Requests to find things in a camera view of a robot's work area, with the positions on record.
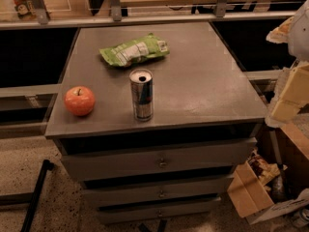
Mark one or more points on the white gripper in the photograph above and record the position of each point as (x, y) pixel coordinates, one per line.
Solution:
(299, 33)

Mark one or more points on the red apple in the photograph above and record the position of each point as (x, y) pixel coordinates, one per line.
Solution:
(79, 100)

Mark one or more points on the snack wrappers in box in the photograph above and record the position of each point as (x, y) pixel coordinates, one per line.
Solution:
(264, 171)

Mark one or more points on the open cardboard box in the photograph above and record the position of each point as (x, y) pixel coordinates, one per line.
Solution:
(252, 201)

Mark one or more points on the small can on floor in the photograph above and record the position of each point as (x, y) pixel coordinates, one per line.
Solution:
(300, 218)

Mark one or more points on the grey drawer cabinet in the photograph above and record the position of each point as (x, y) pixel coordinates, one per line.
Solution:
(200, 95)

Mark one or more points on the silver blue drink can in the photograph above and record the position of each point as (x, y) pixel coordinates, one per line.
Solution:
(141, 84)

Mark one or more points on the green chip bag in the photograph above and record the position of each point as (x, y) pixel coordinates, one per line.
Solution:
(136, 51)

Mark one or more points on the bottom grey drawer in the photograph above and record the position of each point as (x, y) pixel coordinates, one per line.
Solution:
(163, 210)

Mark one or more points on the grey drawer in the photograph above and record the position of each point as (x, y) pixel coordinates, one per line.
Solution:
(158, 159)
(104, 197)
(163, 210)

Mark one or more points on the middle grey drawer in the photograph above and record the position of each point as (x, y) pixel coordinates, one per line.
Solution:
(104, 197)

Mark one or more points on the top grey drawer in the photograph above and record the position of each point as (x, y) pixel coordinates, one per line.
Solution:
(158, 159)

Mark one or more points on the black metal stand leg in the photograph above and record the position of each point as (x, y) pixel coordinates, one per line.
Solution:
(47, 165)

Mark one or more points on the orange box on shelf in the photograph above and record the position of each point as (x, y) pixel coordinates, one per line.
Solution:
(24, 8)

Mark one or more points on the wooden shelf with metal rail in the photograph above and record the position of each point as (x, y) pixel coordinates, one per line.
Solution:
(80, 13)

